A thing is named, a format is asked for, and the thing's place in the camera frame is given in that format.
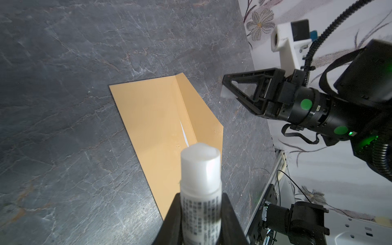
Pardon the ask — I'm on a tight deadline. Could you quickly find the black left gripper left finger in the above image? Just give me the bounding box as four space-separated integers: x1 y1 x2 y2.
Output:
152 193 183 245

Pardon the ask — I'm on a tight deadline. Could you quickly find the tan paper envelope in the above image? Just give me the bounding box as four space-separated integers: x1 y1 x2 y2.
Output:
109 73 224 217

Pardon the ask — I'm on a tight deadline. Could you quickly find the white glue stick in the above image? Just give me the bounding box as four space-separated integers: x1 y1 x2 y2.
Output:
180 143 222 245

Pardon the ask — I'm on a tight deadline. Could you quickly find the blue bordered floral letter paper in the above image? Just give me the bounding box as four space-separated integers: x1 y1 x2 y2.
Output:
180 121 189 147

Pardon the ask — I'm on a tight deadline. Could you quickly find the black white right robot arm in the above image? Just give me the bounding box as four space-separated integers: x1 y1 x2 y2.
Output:
221 1 392 245

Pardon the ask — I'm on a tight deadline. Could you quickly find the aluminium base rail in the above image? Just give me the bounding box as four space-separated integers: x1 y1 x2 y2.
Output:
246 150 287 245

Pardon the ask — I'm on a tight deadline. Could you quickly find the white glue stick cap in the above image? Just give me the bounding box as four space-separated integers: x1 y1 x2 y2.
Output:
220 84 237 99

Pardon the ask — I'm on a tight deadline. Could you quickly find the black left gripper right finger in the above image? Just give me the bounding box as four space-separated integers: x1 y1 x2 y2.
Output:
219 193 249 245

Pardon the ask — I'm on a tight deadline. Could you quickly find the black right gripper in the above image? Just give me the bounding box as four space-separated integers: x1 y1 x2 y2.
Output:
222 68 368 141

